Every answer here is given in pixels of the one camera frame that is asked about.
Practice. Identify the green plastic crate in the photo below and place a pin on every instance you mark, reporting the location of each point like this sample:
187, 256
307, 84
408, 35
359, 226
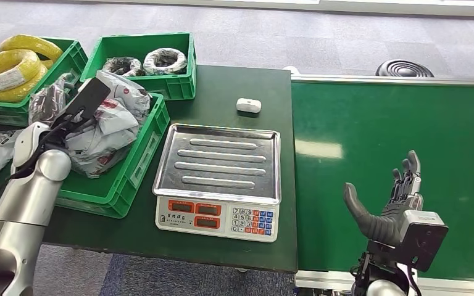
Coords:
63, 61
139, 43
139, 163

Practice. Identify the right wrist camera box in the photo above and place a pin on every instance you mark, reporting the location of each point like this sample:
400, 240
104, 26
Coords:
423, 241

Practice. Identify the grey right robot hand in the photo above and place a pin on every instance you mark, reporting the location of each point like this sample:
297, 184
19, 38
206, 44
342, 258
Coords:
378, 226

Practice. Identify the black round ribbed disc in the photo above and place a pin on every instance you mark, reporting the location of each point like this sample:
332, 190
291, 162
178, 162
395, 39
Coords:
404, 69

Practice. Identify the small white knob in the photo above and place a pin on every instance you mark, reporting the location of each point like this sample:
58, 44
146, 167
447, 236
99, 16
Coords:
291, 70

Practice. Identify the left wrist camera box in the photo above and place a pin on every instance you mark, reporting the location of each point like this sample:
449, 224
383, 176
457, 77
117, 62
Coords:
83, 98

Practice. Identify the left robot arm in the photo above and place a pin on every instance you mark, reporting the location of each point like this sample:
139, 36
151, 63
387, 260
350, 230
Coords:
20, 212

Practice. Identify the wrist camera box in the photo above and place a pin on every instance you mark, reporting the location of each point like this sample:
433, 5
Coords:
83, 98
423, 241

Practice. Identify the electronic scale steel tray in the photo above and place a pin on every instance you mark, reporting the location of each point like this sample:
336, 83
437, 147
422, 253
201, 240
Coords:
220, 165

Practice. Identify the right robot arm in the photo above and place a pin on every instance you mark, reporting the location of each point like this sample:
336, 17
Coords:
380, 273

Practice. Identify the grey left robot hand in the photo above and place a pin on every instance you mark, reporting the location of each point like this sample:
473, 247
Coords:
47, 102

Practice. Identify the small white device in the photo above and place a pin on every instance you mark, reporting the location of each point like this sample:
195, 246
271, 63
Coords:
248, 105

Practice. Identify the green conveyor belt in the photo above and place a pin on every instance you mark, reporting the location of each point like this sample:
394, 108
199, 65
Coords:
343, 143

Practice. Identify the dark green table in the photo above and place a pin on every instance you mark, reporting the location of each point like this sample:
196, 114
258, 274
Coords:
229, 92

